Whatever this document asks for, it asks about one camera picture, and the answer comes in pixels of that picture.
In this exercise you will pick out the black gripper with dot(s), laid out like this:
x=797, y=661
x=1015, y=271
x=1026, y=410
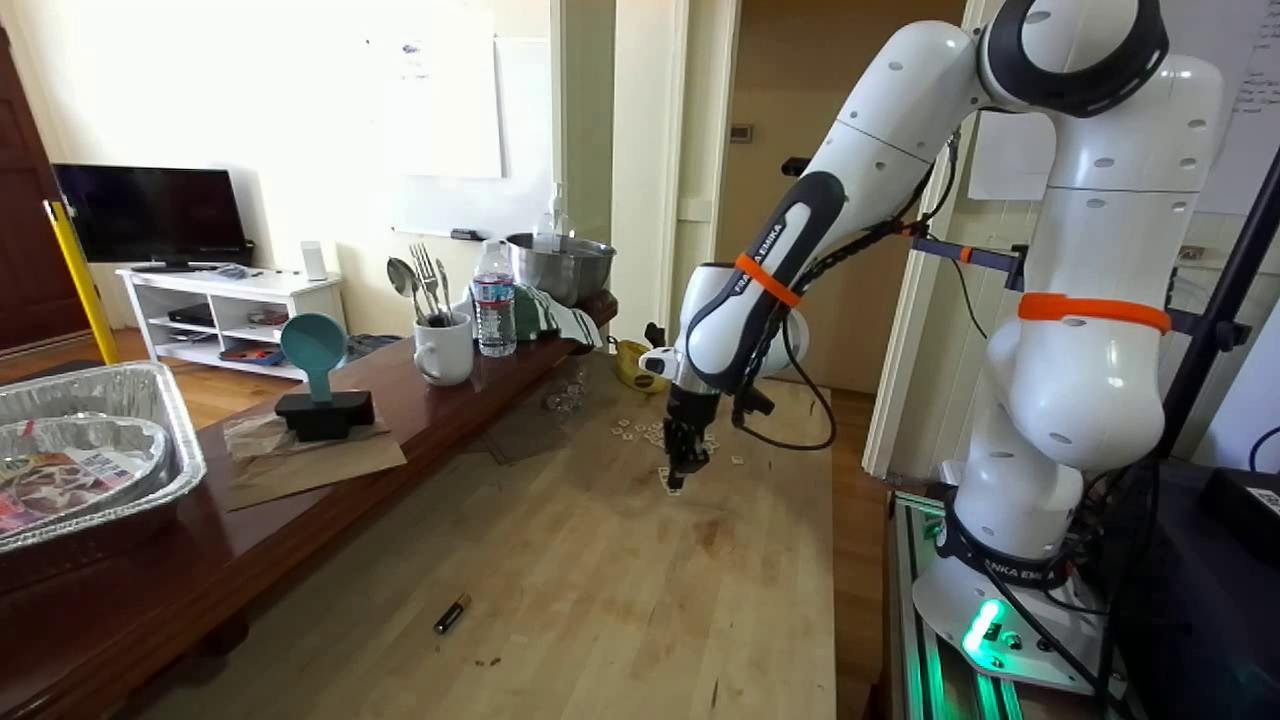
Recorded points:
x=685, y=419

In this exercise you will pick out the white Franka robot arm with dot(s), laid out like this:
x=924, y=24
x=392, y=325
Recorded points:
x=1080, y=385

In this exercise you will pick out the yellow toy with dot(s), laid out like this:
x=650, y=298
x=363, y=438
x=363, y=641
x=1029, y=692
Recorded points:
x=633, y=364

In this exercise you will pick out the white crumpled cloth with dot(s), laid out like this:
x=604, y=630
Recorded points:
x=560, y=323

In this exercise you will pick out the metal cooking pot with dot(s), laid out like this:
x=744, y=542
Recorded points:
x=575, y=266

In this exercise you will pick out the brown wooden door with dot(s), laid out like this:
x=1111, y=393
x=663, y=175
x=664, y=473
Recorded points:
x=873, y=332

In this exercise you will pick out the clear plastic water bottle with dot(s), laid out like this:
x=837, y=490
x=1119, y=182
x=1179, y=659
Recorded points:
x=494, y=315

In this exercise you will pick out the white ceramic mug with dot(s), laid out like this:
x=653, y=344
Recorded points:
x=447, y=352

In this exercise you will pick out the metal cutlery piece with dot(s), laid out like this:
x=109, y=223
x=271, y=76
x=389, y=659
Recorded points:
x=425, y=273

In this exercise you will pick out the metal spoon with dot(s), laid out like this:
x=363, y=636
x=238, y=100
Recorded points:
x=400, y=273

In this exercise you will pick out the blue clamp bar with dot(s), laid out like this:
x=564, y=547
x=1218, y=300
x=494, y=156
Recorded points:
x=982, y=252

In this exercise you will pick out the black base block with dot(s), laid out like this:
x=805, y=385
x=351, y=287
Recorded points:
x=324, y=419

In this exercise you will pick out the brown paper sheet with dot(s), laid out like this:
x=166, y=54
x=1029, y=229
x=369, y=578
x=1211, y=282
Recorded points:
x=323, y=467

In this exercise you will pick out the teal plastic scoop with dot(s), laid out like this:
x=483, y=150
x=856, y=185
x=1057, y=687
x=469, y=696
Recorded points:
x=313, y=344

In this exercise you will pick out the small white box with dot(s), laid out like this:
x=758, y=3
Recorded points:
x=313, y=262

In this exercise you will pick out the white low shelf unit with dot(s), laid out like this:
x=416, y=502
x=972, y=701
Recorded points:
x=264, y=288

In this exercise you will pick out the large aluminium foil tray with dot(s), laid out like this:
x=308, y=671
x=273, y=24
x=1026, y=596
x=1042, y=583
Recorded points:
x=153, y=393

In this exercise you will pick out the black equipment case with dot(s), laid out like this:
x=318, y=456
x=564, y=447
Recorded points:
x=1200, y=625

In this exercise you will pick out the dark wooden side table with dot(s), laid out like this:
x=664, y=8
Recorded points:
x=132, y=603

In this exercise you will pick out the black tripod pole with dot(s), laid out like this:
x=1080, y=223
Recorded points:
x=1235, y=273

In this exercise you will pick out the black flat screen television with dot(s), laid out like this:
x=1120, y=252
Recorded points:
x=153, y=214

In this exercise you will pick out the foil pie dish colourful contents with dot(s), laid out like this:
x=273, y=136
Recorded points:
x=80, y=462

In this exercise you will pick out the yellow pole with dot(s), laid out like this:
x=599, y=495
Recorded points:
x=80, y=282

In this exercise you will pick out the white board with handwriting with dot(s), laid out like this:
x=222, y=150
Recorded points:
x=1253, y=81

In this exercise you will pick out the green lit robot mount frame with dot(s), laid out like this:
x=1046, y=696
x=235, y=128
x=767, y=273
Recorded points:
x=920, y=665

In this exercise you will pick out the white wall board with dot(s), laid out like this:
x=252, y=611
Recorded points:
x=441, y=122

